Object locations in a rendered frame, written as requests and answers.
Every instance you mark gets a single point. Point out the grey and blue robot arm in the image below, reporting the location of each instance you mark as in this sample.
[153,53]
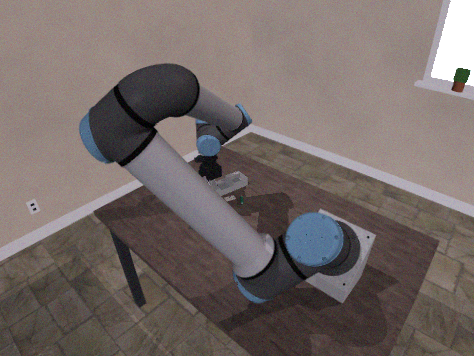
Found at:
[120,128]

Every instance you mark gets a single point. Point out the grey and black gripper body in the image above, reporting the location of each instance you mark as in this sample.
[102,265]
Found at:
[211,173]

